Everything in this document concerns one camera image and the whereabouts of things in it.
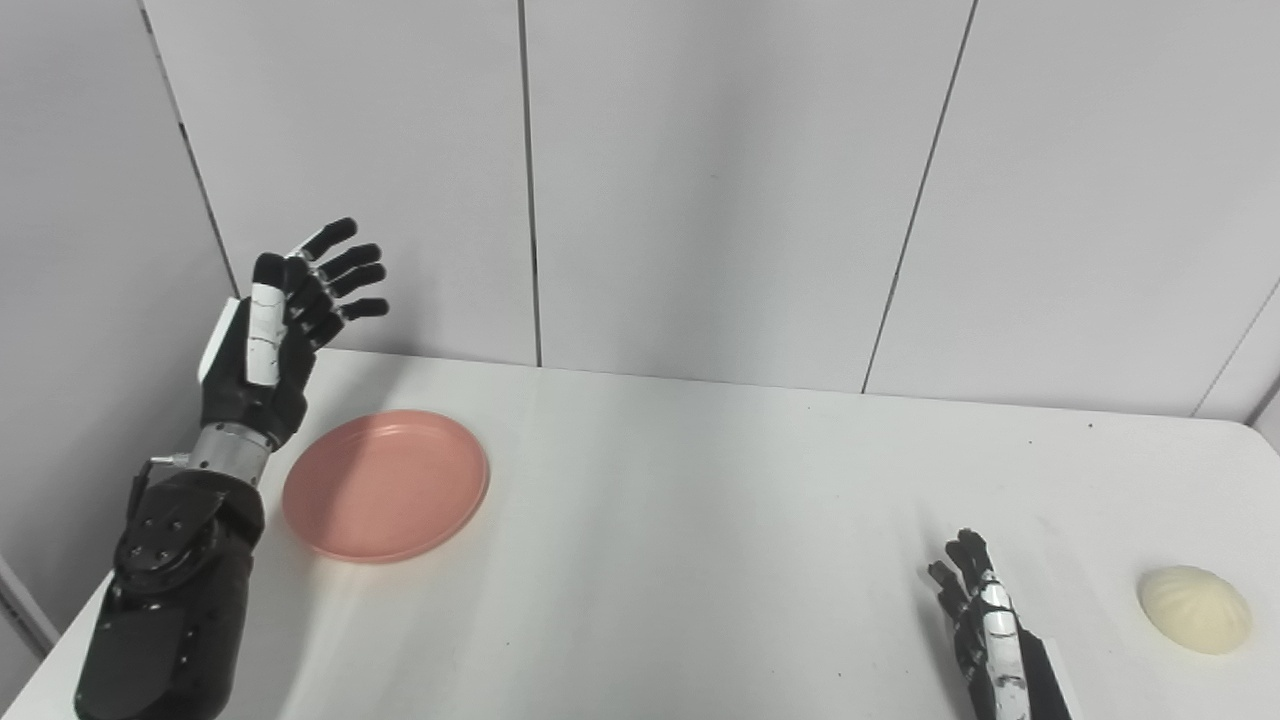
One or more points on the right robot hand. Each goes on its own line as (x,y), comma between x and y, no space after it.
(1000,650)

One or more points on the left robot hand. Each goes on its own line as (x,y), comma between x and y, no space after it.
(265,350)

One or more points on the cream steamed bun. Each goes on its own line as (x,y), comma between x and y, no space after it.
(1195,609)

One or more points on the pink round plate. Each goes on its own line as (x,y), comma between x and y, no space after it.
(385,485)

